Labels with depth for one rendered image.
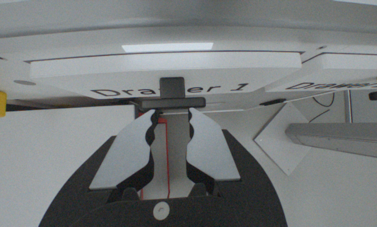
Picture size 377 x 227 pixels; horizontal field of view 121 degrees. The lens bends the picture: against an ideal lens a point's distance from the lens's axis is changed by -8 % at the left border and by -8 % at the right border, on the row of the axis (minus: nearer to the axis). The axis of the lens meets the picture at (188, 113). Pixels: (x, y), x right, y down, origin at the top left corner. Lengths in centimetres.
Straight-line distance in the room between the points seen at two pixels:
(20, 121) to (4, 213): 22
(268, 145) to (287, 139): 19
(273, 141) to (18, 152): 138
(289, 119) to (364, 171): 102
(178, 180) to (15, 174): 91
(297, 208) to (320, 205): 25
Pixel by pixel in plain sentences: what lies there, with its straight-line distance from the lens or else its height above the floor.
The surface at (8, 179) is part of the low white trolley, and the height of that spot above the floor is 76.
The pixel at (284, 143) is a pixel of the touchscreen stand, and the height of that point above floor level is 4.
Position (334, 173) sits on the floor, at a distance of 186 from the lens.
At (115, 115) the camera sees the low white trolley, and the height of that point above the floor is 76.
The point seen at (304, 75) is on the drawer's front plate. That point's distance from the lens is 22.
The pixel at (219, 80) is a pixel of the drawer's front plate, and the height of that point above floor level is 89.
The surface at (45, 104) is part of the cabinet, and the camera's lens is 59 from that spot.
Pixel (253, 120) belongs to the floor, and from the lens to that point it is 122.
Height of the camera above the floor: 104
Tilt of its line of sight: 85 degrees down
